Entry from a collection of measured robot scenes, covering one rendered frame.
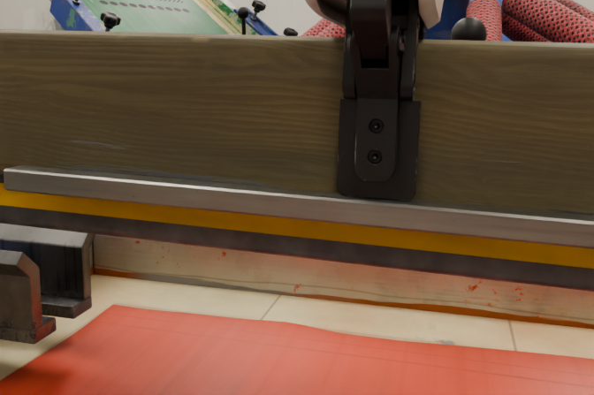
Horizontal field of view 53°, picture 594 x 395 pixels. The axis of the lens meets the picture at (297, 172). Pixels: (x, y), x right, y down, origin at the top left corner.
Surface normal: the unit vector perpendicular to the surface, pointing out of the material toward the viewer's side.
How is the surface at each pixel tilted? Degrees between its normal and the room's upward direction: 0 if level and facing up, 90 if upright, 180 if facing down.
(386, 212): 89
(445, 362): 0
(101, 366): 0
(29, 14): 90
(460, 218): 89
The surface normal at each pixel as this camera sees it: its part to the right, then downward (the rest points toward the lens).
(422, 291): -0.25, 0.15
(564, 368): 0.01, -0.99
